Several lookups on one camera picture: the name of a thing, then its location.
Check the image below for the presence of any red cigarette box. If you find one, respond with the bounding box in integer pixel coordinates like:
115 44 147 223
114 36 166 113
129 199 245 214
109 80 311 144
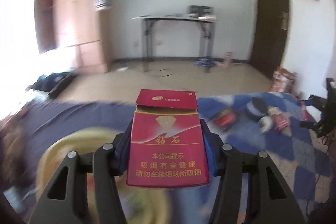
211 108 239 131

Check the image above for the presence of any red white cigarette carton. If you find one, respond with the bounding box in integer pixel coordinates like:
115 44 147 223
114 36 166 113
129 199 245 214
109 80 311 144
268 107 292 136

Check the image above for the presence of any red diamond cigarette pack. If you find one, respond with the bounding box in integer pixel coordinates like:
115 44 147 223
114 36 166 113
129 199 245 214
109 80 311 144
126 89 210 188

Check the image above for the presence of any black grey round box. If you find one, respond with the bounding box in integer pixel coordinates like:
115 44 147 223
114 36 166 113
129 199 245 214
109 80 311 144
247 97 268 120

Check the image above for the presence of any grey round zip case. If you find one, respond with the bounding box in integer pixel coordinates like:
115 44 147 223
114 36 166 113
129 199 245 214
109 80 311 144
258 115 274 133

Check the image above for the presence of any blue white patterned blanket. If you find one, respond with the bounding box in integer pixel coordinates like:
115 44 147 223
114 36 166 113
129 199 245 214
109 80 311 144
167 91 334 224

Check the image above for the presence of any yellow plastic basin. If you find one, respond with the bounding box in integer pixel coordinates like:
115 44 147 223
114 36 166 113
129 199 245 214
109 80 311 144
34 127 172 224

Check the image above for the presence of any orange printed cardboard box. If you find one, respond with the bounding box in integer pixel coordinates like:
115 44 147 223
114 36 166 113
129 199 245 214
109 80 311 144
269 67 297 93

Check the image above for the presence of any white power strip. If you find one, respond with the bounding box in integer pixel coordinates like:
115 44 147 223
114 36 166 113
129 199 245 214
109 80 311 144
116 67 129 72

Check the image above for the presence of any open dark suitcase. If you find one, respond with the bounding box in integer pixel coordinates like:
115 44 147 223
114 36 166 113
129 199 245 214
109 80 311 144
26 72 77 100

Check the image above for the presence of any blue checked cloth on floor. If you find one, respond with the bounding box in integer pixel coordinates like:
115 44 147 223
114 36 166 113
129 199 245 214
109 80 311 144
195 57 216 68

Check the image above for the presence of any dark wooden door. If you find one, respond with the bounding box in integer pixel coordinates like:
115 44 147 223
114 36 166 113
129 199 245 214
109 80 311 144
249 0 289 79

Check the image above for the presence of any black folding table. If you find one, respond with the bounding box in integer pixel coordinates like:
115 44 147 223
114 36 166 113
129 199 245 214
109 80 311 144
133 15 217 72

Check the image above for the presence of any wooden wardrobe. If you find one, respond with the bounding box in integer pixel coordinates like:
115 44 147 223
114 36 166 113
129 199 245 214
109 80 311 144
34 0 113 73

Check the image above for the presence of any black speaker on table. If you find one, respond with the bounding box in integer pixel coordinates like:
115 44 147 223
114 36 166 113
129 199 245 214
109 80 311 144
187 5 214 18

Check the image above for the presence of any black cable on floor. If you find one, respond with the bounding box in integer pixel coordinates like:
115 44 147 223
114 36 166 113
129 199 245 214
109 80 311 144
153 68 176 78

